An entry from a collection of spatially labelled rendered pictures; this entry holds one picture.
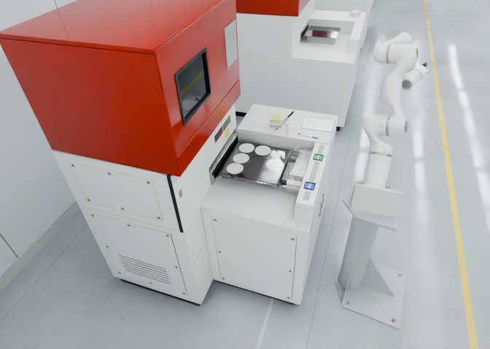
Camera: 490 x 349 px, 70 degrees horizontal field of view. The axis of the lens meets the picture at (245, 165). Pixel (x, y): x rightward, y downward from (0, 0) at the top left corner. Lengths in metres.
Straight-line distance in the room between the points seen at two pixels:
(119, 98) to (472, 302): 2.54
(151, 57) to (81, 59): 0.32
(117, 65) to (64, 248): 2.10
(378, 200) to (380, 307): 0.93
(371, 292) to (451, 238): 0.88
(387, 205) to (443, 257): 1.18
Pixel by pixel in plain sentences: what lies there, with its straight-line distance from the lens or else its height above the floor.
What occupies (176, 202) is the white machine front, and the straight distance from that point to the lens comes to 1.75.
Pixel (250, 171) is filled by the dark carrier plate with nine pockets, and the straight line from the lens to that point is 2.10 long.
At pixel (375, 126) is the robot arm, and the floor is 1.18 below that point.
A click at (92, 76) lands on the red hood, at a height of 1.68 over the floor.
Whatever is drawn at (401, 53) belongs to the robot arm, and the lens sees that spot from 2.11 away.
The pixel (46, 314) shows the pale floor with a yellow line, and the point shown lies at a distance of 2.95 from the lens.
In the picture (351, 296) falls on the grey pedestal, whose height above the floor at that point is 0.01.
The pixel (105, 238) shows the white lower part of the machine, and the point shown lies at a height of 0.55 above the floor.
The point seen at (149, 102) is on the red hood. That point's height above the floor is 1.60.
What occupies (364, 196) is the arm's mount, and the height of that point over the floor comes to 0.93.
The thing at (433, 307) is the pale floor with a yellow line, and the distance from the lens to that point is 2.81.
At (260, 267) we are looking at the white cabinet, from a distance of 2.26.
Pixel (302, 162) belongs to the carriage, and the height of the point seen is 0.88.
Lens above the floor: 2.26
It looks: 40 degrees down
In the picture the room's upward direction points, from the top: 3 degrees counter-clockwise
